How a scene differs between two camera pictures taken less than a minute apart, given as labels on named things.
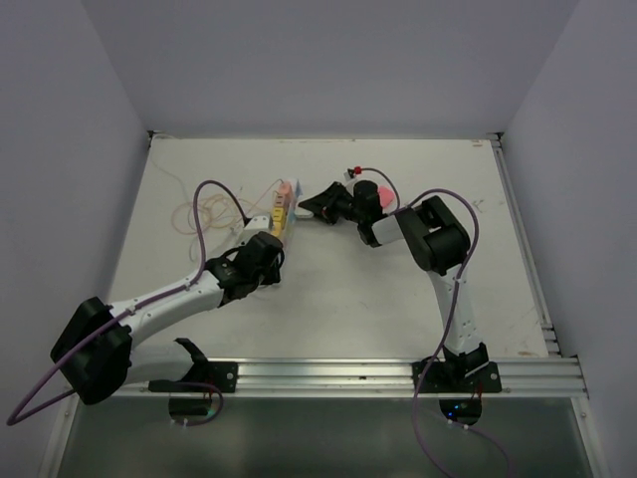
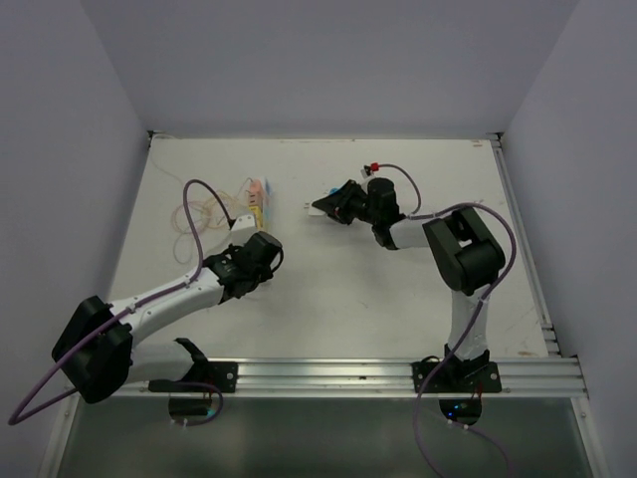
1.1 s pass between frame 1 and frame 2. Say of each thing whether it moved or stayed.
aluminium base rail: stayed
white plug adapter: moved
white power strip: moved
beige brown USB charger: moved
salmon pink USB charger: moved
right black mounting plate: stayed
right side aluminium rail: stayed
